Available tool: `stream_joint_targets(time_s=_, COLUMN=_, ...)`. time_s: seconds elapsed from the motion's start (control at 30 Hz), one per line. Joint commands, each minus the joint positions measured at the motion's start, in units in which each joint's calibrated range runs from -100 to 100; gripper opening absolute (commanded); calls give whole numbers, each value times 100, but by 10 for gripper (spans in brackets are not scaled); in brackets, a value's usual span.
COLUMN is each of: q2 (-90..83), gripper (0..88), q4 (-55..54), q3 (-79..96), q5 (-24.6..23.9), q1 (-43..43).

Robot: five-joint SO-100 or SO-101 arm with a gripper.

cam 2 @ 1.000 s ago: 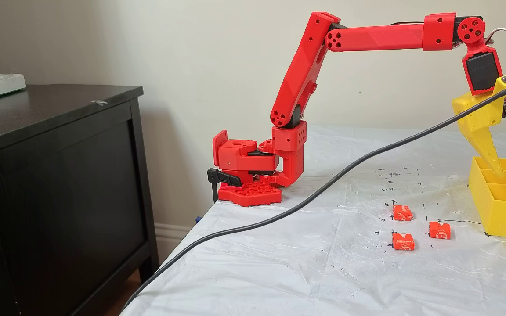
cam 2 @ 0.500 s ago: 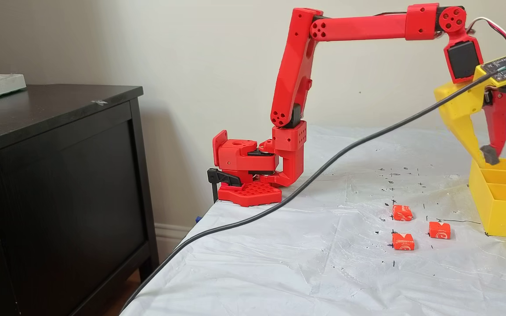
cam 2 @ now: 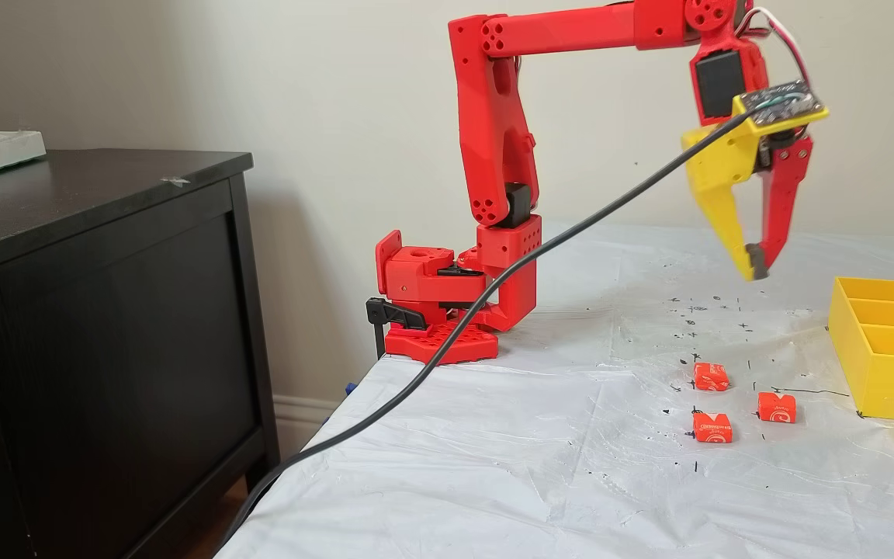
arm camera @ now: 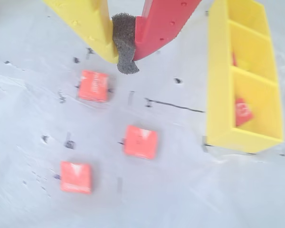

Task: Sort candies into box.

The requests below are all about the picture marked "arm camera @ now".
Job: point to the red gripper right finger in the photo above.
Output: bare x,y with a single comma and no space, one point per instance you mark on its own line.
161,28

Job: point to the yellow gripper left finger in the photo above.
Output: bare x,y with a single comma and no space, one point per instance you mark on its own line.
90,23

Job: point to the orange Starburst candy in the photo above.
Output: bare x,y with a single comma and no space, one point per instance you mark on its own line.
76,177
92,86
140,142

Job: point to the yellow three-compartment box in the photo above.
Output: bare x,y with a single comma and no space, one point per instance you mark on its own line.
219,83

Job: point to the white plastic table cover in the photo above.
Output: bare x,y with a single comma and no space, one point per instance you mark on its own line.
156,190

